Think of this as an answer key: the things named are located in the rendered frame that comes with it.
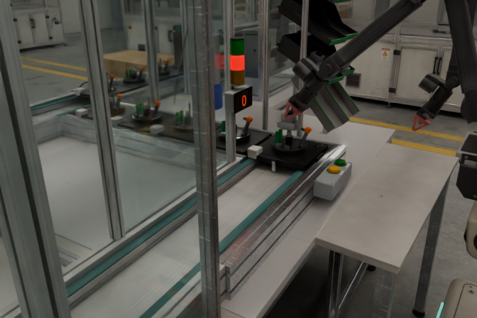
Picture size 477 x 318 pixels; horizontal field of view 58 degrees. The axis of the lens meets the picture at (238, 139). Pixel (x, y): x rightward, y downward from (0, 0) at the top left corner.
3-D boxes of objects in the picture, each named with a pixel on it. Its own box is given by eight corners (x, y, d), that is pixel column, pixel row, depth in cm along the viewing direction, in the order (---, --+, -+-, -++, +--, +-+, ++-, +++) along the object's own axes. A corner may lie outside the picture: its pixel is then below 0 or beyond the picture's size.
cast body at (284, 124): (299, 127, 165) (299, 110, 162) (294, 130, 161) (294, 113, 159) (280, 125, 169) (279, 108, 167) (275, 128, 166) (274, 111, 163)
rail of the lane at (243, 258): (344, 167, 177) (346, 143, 173) (231, 300, 106) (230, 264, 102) (331, 165, 179) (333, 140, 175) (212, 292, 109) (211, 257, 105)
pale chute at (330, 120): (343, 125, 188) (350, 119, 185) (327, 133, 179) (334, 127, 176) (306, 74, 193) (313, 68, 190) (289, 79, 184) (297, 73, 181)
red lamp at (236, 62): (247, 68, 147) (247, 54, 145) (239, 71, 143) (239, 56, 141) (234, 67, 149) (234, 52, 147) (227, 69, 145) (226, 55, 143)
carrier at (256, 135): (271, 138, 185) (272, 110, 180) (243, 157, 166) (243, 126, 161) (224, 128, 196) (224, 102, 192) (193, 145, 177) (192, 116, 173)
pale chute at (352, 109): (353, 116, 200) (360, 110, 197) (339, 123, 191) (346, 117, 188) (319, 68, 205) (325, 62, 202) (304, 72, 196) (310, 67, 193)
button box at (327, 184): (351, 177, 160) (352, 162, 158) (331, 201, 143) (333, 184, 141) (333, 172, 163) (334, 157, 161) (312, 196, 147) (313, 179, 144)
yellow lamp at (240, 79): (247, 82, 149) (247, 68, 147) (239, 85, 145) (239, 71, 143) (235, 81, 151) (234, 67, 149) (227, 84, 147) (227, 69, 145)
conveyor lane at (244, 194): (326, 169, 176) (328, 146, 172) (210, 291, 109) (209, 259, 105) (265, 155, 189) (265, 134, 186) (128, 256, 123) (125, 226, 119)
